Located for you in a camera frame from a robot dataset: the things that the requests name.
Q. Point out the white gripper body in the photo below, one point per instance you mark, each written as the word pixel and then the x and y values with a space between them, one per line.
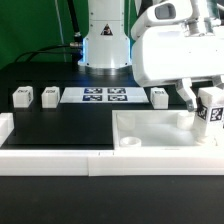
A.
pixel 177 39

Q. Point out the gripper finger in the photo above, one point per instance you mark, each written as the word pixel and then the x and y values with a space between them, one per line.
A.
pixel 183 88
pixel 219 81

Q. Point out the white square table top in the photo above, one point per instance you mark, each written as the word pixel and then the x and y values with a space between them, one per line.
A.
pixel 161 128

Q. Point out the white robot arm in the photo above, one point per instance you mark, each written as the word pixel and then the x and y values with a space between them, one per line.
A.
pixel 106 48

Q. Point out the white sheet with markers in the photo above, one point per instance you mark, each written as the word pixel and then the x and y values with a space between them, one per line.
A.
pixel 104 95

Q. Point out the white U-shaped fence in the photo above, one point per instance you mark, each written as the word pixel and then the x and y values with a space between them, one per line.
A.
pixel 198 160

